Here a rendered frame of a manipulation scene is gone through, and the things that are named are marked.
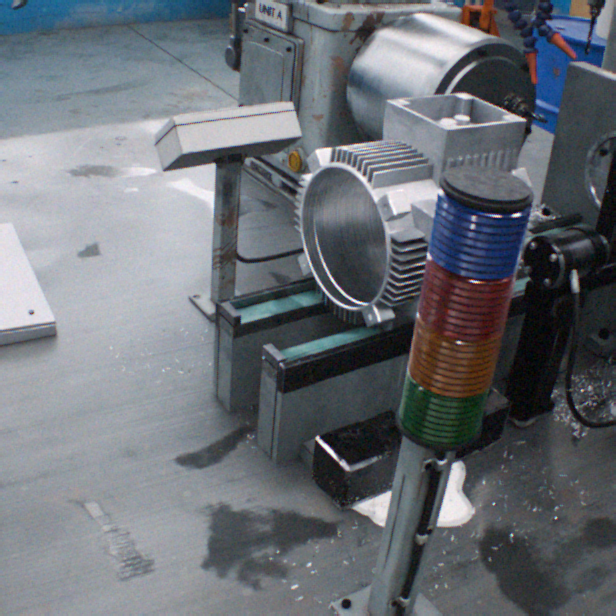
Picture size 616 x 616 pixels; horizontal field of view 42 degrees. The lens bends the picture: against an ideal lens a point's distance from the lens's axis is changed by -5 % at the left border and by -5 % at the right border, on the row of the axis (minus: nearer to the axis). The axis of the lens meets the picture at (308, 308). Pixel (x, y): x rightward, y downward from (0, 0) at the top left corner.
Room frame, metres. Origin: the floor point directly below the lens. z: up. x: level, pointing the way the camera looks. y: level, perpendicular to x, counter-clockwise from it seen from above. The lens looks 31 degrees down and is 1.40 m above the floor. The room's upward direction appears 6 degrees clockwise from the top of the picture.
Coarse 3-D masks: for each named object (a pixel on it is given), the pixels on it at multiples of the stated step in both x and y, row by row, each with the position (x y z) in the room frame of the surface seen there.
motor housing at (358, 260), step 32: (352, 160) 0.80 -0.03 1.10; (384, 160) 0.80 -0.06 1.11; (416, 160) 0.81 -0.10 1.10; (320, 192) 0.87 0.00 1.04; (352, 192) 0.90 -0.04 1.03; (384, 192) 0.77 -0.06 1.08; (416, 192) 0.79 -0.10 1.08; (320, 224) 0.87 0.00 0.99; (352, 224) 0.89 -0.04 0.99; (384, 224) 0.75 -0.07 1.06; (320, 256) 0.85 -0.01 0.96; (352, 256) 0.87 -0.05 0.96; (384, 256) 0.89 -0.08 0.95; (416, 256) 0.74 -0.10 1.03; (320, 288) 0.83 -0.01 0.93; (352, 288) 0.82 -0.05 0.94; (384, 288) 0.74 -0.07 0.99; (416, 288) 0.75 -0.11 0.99; (352, 320) 0.78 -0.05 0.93
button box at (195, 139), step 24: (192, 120) 0.95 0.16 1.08; (216, 120) 0.96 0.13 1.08; (240, 120) 0.98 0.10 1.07; (264, 120) 1.00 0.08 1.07; (288, 120) 1.02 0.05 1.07; (168, 144) 0.94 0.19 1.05; (192, 144) 0.93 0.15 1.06; (216, 144) 0.94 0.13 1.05; (240, 144) 0.96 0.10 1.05; (264, 144) 0.99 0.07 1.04; (288, 144) 1.02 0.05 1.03; (168, 168) 0.95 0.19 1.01
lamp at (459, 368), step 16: (416, 320) 0.48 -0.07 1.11; (416, 336) 0.47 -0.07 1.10; (432, 336) 0.46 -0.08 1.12; (496, 336) 0.46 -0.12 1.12; (416, 352) 0.47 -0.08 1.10; (432, 352) 0.46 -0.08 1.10; (448, 352) 0.45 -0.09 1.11; (464, 352) 0.45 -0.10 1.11; (480, 352) 0.45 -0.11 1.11; (496, 352) 0.47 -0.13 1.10; (416, 368) 0.47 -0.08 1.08; (432, 368) 0.46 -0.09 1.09; (448, 368) 0.45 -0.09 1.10; (464, 368) 0.45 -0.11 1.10; (480, 368) 0.45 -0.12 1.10; (432, 384) 0.45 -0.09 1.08; (448, 384) 0.45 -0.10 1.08; (464, 384) 0.45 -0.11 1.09; (480, 384) 0.46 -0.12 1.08
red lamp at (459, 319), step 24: (432, 264) 0.47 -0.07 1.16; (432, 288) 0.46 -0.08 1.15; (456, 288) 0.45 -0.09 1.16; (480, 288) 0.45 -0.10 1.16; (504, 288) 0.46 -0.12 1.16; (432, 312) 0.46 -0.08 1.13; (456, 312) 0.45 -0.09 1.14; (480, 312) 0.45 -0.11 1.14; (504, 312) 0.46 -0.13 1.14; (456, 336) 0.45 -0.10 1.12; (480, 336) 0.45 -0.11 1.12
